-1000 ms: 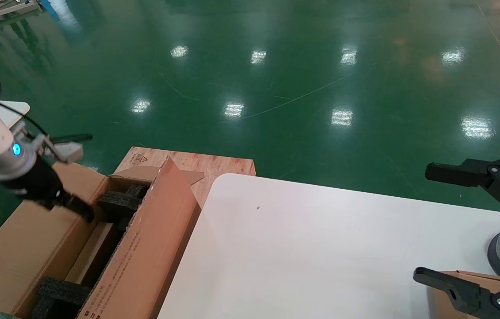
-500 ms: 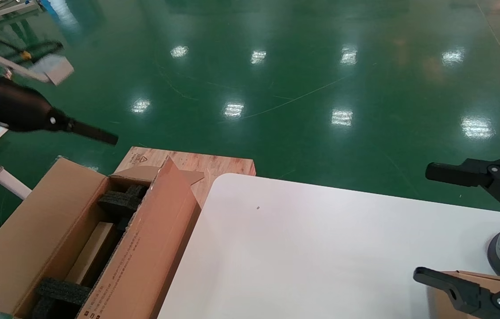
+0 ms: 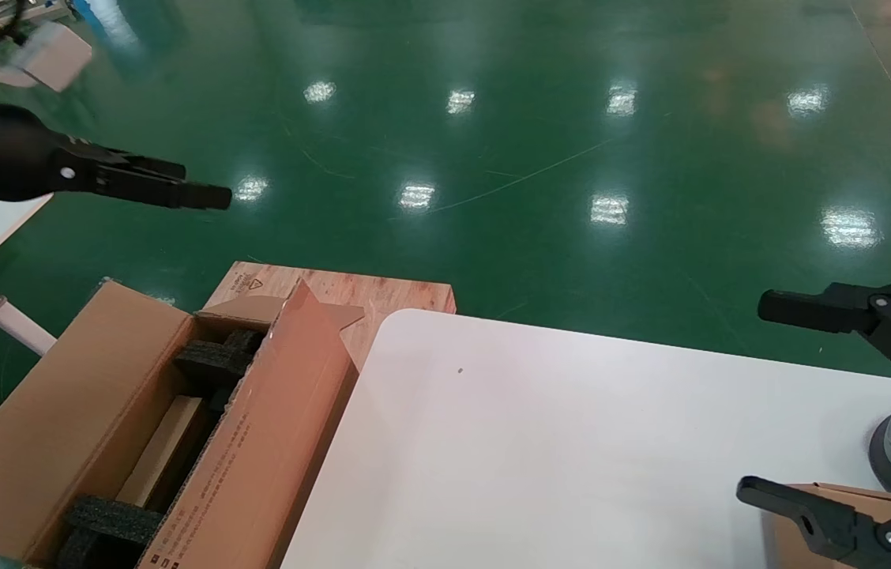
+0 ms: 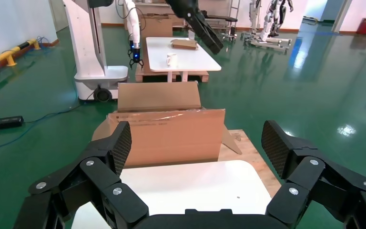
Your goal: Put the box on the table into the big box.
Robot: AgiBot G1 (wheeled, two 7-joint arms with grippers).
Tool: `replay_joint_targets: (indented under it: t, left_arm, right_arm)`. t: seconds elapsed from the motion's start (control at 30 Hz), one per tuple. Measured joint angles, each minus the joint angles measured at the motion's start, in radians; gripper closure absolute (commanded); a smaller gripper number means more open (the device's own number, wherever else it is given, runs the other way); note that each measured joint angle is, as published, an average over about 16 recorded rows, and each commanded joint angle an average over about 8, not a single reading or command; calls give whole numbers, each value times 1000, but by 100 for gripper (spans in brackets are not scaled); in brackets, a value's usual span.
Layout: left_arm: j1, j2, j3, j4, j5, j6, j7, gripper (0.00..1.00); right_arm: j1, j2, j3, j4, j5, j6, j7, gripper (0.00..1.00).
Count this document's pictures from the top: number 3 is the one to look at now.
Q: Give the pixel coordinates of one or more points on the wooden pallet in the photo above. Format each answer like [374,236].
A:
[406,296]

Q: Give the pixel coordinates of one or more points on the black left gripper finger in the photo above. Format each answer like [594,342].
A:
[177,195]
[145,162]

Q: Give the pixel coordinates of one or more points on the brown cardboard box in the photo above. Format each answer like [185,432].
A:
[165,446]

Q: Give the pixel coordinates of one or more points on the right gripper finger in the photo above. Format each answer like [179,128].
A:
[809,310]
[825,529]

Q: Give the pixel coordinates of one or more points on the large open cardboard box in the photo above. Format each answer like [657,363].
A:
[272,442]

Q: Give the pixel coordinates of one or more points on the black foam insert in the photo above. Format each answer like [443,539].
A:
[114,518]
[212,359]

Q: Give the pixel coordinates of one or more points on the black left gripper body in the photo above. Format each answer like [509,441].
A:
[3,154]

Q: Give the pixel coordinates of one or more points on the small brown cardboard carton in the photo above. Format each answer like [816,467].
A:
[779,553]

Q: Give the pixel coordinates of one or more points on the grey metal stand frame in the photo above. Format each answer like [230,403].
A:
[50,9]

